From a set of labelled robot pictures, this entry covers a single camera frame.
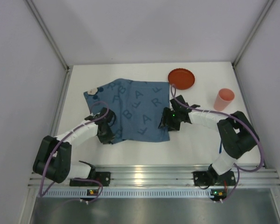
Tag blue letter-print placemat cloth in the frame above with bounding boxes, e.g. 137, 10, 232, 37
84, 78, 170, 144

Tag red round plate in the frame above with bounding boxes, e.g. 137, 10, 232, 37
168, 68, 195, 90

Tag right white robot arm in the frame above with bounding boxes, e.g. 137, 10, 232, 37
159, 95, 260, 177

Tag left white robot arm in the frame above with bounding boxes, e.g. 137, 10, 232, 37
33, 107, 116, 183

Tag pink plastic cup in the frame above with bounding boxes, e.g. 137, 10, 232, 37
214, 88, 235, 111

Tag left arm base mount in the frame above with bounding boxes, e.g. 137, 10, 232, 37
70, 171, 111, 187

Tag aluminium mounting rail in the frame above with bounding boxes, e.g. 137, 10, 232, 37
29, 164, 280, 187

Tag perforated cable tray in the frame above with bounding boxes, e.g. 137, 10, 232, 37
37, 188, 229, 199

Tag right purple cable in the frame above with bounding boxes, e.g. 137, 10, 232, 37
170, 84, 265, 203

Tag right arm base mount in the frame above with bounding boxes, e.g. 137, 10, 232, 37
193, 171, 236, 187

